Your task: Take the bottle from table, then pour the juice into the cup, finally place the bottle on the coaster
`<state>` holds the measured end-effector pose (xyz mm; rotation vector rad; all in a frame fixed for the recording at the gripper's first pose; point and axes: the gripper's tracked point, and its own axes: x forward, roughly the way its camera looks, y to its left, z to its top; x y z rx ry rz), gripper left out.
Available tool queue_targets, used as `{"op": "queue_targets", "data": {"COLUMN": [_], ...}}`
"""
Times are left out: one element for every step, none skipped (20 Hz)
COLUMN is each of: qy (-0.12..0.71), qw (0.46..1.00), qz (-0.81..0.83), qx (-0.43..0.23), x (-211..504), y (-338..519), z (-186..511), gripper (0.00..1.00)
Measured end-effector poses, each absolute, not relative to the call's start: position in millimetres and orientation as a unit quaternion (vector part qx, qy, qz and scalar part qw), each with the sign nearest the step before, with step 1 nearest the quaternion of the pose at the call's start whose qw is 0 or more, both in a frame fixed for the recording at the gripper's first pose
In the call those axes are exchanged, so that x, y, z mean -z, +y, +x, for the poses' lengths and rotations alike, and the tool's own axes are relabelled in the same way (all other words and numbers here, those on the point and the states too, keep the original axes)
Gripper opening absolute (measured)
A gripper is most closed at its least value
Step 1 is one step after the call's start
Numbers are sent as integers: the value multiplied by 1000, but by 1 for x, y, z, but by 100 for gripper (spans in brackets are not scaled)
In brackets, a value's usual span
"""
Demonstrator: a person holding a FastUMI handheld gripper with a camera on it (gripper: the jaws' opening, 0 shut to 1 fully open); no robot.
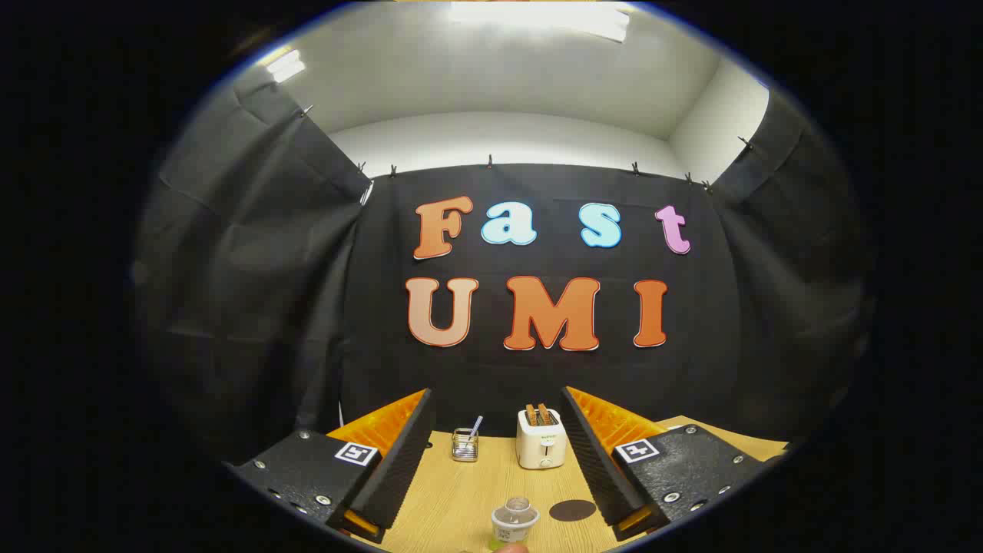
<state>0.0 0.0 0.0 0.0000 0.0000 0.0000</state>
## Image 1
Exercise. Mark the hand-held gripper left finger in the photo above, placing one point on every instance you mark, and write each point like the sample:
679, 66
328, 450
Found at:
399, 468

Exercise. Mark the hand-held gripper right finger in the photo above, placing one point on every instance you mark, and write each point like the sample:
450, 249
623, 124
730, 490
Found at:
595, 461

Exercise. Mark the dark brown round coaster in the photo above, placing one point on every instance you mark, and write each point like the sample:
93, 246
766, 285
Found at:
572, 511

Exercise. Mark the white green label juice bottle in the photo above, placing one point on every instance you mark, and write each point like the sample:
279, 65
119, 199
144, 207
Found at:
514, 521

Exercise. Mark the white toaster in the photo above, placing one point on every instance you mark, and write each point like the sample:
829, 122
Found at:
541, 445

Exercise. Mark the wooden table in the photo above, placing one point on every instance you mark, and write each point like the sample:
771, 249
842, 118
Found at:
461, 499

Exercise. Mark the toast slice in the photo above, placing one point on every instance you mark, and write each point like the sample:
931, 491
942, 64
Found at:
544, 413
531, 415

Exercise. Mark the black backdrop cloth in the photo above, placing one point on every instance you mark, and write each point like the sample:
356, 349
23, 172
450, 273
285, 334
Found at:
537, 376

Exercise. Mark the row of black cloth clips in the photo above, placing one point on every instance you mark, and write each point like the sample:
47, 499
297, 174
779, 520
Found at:
489, 161

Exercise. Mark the small ceiling light panel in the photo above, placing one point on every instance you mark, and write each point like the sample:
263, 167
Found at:
286, 67

